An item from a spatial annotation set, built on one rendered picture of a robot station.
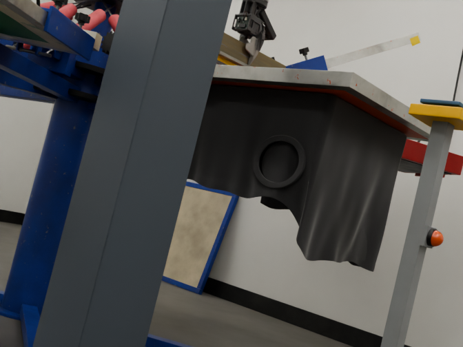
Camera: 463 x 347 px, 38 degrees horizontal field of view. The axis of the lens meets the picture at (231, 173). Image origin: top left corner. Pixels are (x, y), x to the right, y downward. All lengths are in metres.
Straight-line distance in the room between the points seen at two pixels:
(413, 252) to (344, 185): 0.31
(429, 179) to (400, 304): 0.30
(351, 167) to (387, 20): 2.70
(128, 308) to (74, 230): 0.22
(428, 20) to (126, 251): 3.16
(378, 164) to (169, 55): 0.76
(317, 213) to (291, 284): 2.64
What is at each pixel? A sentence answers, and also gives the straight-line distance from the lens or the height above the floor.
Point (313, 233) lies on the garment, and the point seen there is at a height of 0.59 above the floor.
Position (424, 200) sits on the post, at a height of 0.73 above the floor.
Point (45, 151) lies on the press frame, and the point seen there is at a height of 0.65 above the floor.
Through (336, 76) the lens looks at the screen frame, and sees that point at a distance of 1.67.
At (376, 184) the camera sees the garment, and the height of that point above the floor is 0.77.
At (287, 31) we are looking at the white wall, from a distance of 4.89.
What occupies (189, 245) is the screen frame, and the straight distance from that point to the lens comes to 4.82.
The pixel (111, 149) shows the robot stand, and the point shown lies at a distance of 1.53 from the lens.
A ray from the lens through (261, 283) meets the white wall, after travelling 4.54.
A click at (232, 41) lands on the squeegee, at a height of 1.12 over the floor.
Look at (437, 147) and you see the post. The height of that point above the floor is 0.86.
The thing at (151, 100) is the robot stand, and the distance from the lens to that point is 1.50.
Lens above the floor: 0.59
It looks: 3 degrees up
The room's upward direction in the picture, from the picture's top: 14 degrees clockwise
